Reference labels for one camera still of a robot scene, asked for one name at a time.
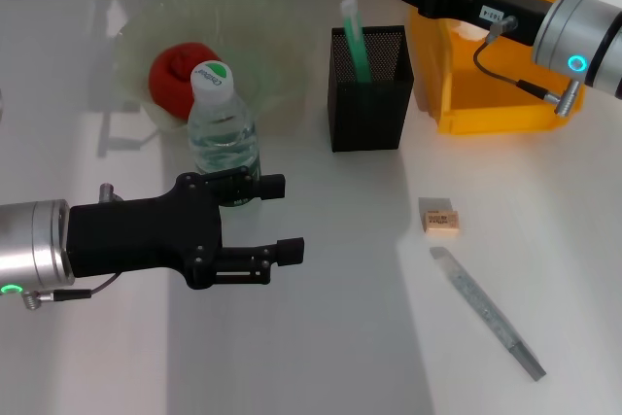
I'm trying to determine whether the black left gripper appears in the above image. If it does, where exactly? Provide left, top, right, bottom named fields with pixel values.
left=67, top=166, right=306, bottom=290

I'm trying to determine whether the clear green-label water bottle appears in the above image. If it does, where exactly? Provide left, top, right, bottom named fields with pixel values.
left=187, top=59, right=263, bottom=210

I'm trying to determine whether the peach sleeved eraser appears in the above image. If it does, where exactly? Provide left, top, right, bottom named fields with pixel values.
left=418, top=196, right=461, bottom=240

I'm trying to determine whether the red-orange fruit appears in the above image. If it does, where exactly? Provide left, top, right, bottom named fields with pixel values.
left=148, top=41, right=225, bottom=121

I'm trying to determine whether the grey utility knife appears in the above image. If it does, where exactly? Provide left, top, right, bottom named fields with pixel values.
left=429, top=246, right=548, bottom=382

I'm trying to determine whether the black mesh pen holder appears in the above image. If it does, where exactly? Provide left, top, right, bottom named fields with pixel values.
left=326, top=24, right=415, bottom=154

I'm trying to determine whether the green glass fruit plate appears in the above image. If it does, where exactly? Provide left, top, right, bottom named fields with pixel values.
left=114, top=0, right=312, bottom=137

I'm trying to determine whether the yellow plastic bin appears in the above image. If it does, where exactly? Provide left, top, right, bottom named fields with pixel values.
left=406, top=0, right=595, bottom=135

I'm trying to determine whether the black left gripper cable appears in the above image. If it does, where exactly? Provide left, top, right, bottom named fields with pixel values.
left=22, top=272, right=121, bottom=312

